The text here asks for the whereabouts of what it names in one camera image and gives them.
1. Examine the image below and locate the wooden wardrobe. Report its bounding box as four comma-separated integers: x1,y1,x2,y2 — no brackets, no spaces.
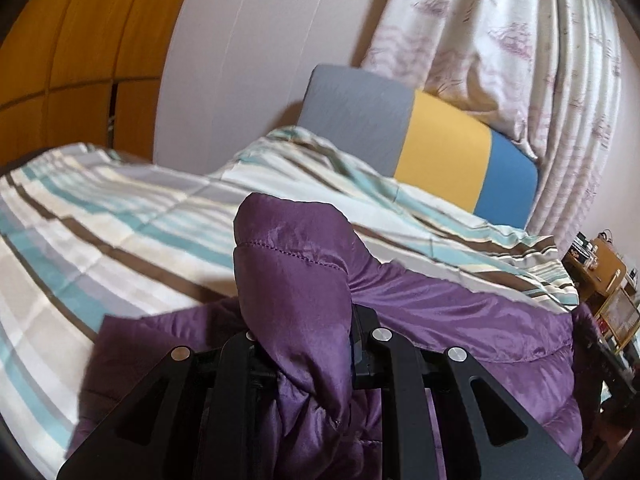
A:
0,0,201,166

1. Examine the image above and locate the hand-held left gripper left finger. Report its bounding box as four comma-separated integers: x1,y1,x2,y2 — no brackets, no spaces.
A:
56,330,281,480

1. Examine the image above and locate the wooden side desk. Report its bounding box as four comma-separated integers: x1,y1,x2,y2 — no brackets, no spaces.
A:
562,232,628,306

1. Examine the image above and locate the grey yellow blue headboard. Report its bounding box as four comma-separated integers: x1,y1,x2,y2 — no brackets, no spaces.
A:
297,63,540,231

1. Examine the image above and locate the purple puffer jacket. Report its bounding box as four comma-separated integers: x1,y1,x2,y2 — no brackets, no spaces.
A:
65,192,601,480

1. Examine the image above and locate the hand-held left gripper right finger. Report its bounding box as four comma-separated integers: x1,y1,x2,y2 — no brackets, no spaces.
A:
350,305,583,480

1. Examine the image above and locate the white ship print curtain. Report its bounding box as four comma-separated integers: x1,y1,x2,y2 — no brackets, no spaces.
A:
360,0,623,241

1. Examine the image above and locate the striped bed blanket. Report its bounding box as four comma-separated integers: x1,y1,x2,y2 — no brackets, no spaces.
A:
0,126,580,480

